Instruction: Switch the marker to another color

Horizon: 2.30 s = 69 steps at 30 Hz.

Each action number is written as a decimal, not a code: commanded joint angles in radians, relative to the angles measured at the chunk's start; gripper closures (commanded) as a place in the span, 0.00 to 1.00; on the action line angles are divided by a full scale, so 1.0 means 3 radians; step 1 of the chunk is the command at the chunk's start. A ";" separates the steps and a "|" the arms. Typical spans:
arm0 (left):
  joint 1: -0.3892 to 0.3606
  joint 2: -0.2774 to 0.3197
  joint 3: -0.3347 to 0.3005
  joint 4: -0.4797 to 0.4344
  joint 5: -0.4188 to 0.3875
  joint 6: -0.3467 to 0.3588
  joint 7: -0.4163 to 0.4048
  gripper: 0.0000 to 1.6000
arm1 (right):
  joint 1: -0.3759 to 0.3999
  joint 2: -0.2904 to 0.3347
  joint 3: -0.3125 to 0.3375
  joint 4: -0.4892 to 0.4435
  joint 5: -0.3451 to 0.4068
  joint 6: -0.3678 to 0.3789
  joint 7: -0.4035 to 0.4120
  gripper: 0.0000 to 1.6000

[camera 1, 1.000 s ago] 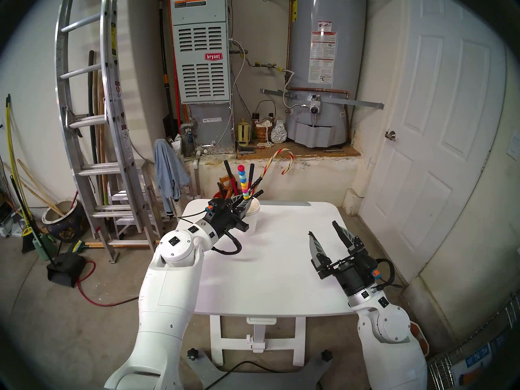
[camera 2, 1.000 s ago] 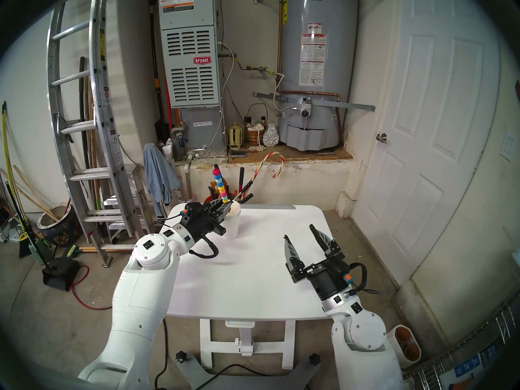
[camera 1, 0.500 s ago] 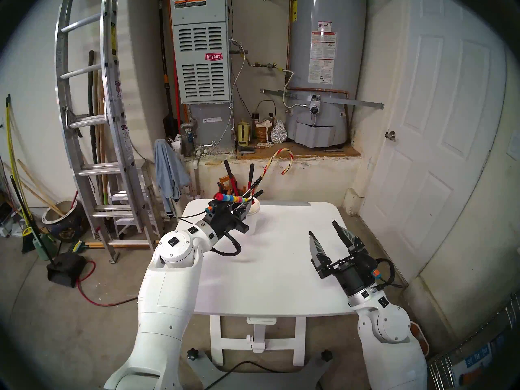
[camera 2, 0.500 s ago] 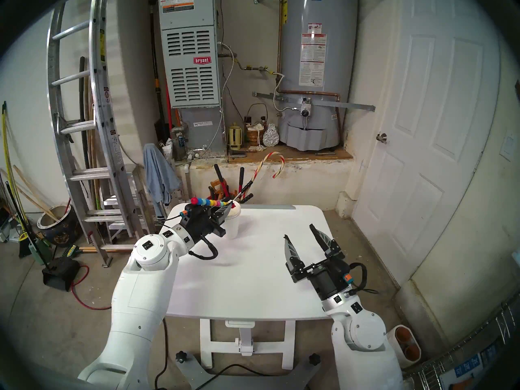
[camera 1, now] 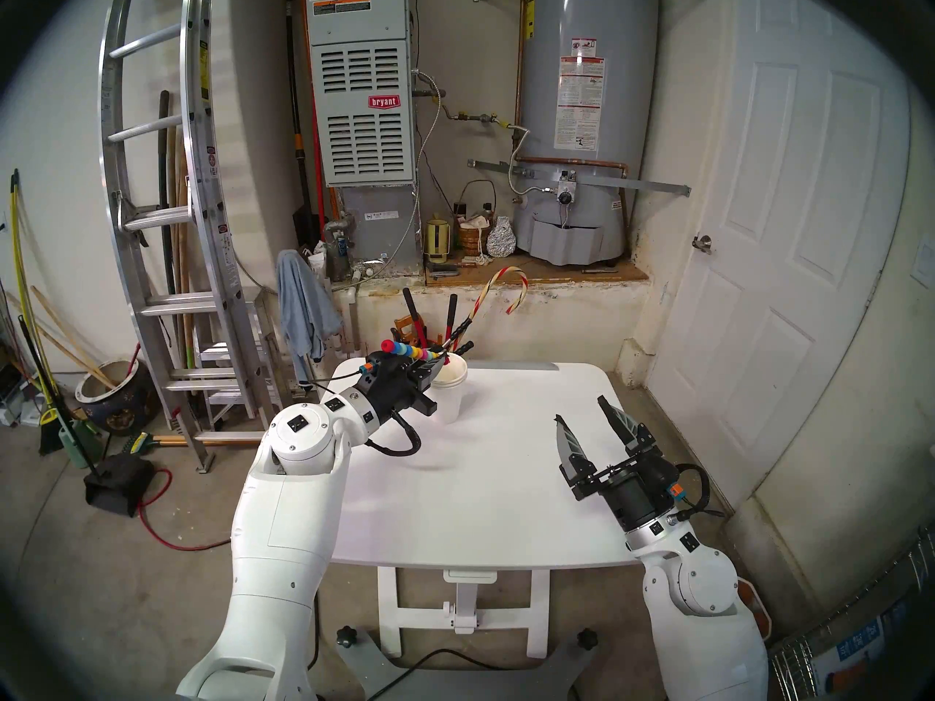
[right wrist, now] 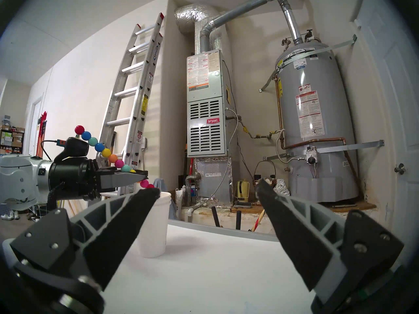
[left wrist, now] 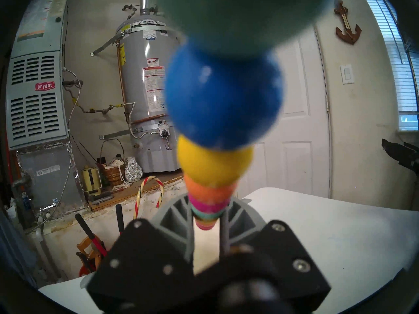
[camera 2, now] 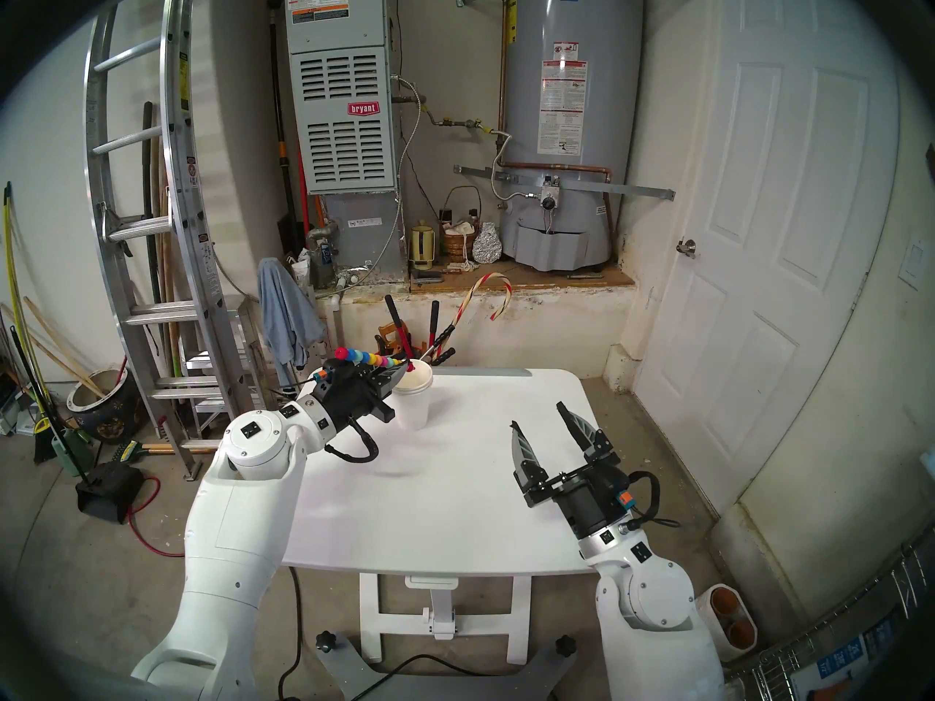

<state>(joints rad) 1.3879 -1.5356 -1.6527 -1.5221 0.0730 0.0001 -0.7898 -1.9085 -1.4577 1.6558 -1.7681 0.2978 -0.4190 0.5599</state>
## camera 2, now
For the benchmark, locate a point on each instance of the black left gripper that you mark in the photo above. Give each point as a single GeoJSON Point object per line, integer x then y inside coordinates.
{"type": "Point", "coordinates": [350, 393]}

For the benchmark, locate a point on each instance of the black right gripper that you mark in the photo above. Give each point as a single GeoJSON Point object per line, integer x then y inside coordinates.
{"type": "Point", "coordinates": [584, 499]}

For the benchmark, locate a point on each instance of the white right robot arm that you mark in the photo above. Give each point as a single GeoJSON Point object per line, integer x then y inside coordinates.
{"type": "Point", "coordinates": [650, 656]}

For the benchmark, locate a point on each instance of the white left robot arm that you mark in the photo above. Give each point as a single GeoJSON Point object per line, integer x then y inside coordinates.
{"type": "Point", "coordinates": [234, 531]}

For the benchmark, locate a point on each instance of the black tool grip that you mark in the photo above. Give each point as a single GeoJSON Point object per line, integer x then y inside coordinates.
{"type": "Point", "coordinates": [447, 355]}

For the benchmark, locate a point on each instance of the white pvc pipe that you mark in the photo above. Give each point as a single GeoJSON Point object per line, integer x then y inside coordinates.
{"type": "Point", "coordinates": [337, 320]}

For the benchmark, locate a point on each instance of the striped candy cane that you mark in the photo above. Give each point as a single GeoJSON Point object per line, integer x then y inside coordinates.
{"type": "Point", "coordinates": [456, 314]}

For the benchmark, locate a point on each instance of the blue cloth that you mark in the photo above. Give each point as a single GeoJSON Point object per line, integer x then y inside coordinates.
{"type": "Point", "coordinates": [285, 312]}

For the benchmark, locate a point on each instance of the wicker basket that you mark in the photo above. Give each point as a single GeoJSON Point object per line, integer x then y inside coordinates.
{"type": "Point", "coordinates": [460, 248]}

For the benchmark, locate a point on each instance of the foil wrapped bundle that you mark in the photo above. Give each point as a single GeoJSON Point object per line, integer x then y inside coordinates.
{"type": "Point", "coordinates": [486, 245]}

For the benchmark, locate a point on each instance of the aluminium step ladder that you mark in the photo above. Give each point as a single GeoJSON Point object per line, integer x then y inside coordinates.
{"type": "Point", "coordinates": [219, 359]}

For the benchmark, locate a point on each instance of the wooden platform board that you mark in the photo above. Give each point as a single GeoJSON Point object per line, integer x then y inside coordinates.
{"type": "Point", "coordinates": [548, 277]}

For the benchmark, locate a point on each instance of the black base knob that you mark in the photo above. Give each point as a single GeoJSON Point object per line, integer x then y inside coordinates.
{"type": "Point", "coordinates": [326, 642]}
{"type": "Point", "coordinates": [565, 645]}

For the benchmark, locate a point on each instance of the silver door knob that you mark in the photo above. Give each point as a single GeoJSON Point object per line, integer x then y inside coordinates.
{"type": "Point", "coordinates": [687, 247]}

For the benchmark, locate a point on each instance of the grey bryant furnace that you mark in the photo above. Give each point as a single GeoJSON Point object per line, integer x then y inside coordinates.
{"type": "Point", "coordinates": [343, 123]}

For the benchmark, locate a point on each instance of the yellow green scrub brush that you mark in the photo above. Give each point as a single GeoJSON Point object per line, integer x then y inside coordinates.
{"type": "Point", "coordinates": [131, 451]}

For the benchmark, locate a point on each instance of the brass gas pipe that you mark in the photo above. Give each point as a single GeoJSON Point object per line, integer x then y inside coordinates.
{"type": "Point", "coordinates": [456, 123]}

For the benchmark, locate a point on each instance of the corrugated steel flex pipe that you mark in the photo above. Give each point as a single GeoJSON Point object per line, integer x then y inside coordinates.
{"type": "Point", "coordinates": [420, 106]}

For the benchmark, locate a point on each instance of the blue ceramic pot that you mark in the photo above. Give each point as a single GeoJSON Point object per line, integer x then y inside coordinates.
{"type": "Point", "coordinates": [109, 422]}

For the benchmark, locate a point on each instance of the grey table base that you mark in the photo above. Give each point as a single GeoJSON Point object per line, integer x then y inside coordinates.
{"type": "Point", "coordinates": [343, 670]}

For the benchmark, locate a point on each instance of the black dustpan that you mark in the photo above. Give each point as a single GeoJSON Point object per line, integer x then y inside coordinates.
{"type": "Point", "coordinates": [106, 491]}

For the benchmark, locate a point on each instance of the black pole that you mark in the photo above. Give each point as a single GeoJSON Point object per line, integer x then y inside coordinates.
{"type": "Point", "coordinates": [148, 181]}

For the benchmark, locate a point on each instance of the green watering can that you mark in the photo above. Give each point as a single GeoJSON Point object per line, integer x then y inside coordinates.
{"type": "Point", "coordinates": [73, 455]}

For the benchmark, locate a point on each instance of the white panel door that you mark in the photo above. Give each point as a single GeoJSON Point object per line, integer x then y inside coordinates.
{"type": "Point", "coordinates": [767, 196]}

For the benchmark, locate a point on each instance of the aluminium extension ladder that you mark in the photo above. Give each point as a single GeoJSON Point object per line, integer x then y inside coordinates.
{"type": "Point", "coordinates": [179, 123]}

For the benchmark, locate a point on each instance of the blue printed box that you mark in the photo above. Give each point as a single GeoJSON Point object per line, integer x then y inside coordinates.
{"type": "Point", "coordinates": [840, 659]}

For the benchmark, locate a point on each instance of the grey water heater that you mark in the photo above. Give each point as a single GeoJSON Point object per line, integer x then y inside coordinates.
{"type": "Point", "coordinates": [606, 86]}

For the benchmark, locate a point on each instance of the white table leg frame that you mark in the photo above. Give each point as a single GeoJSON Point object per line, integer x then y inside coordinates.
{"type": "Point", "coordinates": [371, 619]}

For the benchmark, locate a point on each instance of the white light switch plate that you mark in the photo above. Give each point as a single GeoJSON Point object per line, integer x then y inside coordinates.
{"type": "Point", "coordinates": [914, 265]}

